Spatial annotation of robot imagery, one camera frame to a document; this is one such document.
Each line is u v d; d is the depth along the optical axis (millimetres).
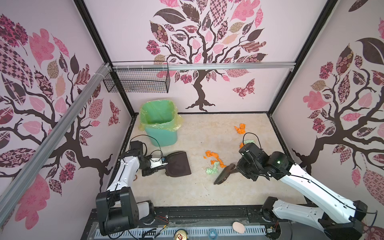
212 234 694
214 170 883
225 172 814
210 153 953
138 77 947
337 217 397
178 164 884
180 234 602
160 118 1025
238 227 697
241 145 1031
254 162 515
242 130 1086
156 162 741
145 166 712
